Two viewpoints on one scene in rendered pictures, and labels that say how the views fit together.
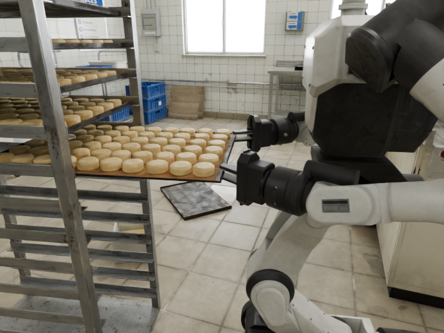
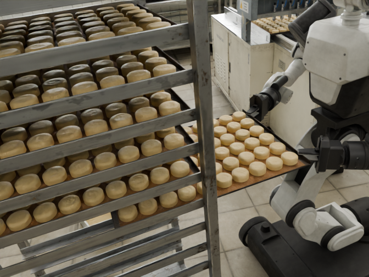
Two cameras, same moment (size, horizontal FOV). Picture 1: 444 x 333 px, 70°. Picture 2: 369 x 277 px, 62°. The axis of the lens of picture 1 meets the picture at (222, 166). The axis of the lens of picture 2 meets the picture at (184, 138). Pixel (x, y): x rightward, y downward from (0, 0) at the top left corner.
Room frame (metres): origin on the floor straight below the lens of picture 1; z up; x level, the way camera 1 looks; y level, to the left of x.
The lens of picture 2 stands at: (0.14, 0.65, 1.56)
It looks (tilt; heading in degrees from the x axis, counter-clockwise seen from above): 32 degrees down; 334
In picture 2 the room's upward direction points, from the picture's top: 6 degrees counter-clockwise
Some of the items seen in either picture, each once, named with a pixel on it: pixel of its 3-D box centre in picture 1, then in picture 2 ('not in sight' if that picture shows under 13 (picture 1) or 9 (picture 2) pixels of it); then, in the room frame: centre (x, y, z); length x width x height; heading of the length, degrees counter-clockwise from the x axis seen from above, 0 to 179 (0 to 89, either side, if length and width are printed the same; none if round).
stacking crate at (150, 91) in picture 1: (146, 90); not in sight; (5.39, 1.26, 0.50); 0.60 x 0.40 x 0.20; 164
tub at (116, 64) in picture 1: (108, 68); not in sight; (4.69, 1.59, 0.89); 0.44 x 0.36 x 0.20; 80
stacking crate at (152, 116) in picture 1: (148, 113); not in sight; (5.39, 1.26, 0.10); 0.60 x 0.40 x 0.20; 159
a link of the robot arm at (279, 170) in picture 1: (267, 183); (337, 154); (0.62, -0.10, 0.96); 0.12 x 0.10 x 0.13; 52
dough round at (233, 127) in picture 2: (201, 138); (233, 127); (0.94, 0.06, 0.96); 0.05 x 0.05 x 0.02
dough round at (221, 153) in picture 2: (150, 149); (221, 153); (0.83, 0.19, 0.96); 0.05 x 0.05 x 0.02
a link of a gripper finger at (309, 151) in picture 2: (232, 167); (308, 150); (0.67, -0.02, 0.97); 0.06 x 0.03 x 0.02; 52
